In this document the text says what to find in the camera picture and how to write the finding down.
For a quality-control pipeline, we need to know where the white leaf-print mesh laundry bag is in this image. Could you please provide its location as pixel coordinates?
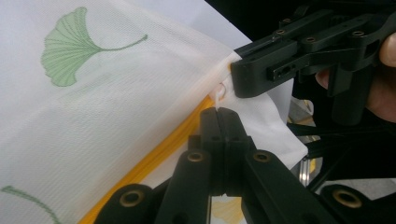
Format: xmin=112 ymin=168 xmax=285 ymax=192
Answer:
xmin=0 ymin=0 xmax=310 ymax=224

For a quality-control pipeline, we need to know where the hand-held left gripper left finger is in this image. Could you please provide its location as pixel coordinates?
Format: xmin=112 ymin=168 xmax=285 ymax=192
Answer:
xmin=187 ymin=106 xmax=226 ymax=198

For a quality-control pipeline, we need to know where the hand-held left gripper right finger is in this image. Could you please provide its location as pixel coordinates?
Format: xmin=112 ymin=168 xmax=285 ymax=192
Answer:
xmin=221 ymin=106 xmax=258 ymax=198

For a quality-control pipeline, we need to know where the white table cover sheet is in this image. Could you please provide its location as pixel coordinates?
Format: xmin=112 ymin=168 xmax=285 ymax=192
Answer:
xmin=124 ymin=0 xmax=295 ymax=124

